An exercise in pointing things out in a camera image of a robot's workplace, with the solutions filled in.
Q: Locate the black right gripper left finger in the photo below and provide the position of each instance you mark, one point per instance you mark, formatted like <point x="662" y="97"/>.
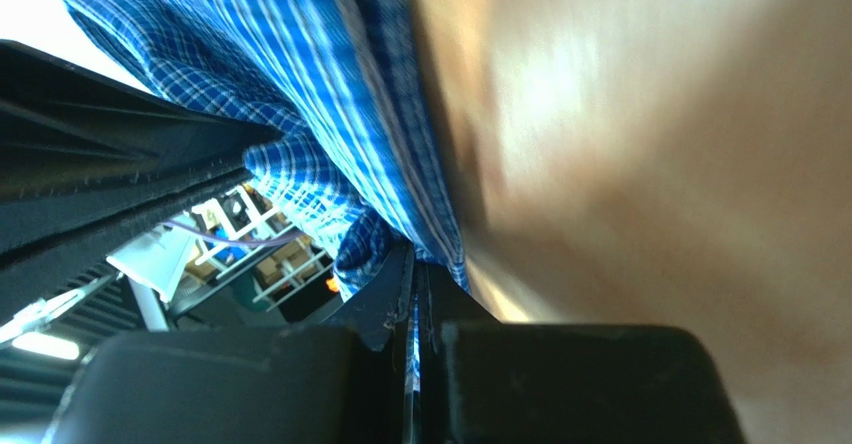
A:
<point x="342" y="380"/>

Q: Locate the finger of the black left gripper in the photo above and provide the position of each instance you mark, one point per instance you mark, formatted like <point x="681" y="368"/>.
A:
<point x="48" y="242"/>
<point x="66" y="129"/>

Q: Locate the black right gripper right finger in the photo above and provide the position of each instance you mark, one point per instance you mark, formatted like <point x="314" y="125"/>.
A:
<point x="484" y="381"/>

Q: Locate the blue checked long sleeve shirt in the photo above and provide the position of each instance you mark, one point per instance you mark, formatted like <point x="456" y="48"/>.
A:
<point x="356" y="166"/>

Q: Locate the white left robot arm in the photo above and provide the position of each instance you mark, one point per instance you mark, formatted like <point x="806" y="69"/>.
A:
<point x="150" y="270"/>

